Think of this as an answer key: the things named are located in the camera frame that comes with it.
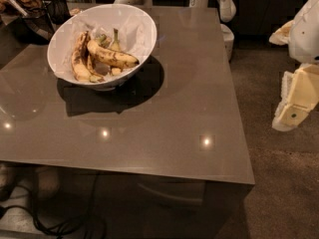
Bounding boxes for spotted banana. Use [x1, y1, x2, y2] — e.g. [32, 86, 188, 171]
[87, 40, 140, 69]
[71, 31, 91, 82]

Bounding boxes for middle small banana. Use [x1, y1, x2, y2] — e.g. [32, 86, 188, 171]
[87, 55, 104, 83]

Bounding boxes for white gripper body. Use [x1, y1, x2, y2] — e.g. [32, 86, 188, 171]
[288, 0, 319, 64]

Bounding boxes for white bowl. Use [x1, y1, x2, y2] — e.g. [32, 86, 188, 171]
[47, 4, 158, 91]

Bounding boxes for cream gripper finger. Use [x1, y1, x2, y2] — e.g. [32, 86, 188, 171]
[272, 64, 319, 131]
[269, 20, 294, 46]

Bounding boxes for banana with green stem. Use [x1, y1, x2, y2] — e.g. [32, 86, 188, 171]
[110, 29, 122, 76]

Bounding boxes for black mesh pen cup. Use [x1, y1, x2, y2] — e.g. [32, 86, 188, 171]
[43, 0, 71, 25]

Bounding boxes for black mesh tray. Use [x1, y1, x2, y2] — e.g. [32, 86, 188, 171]
[12, 9, 55, 45]

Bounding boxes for black floor cable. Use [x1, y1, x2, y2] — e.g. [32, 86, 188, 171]
[0, 172, 108, 239]

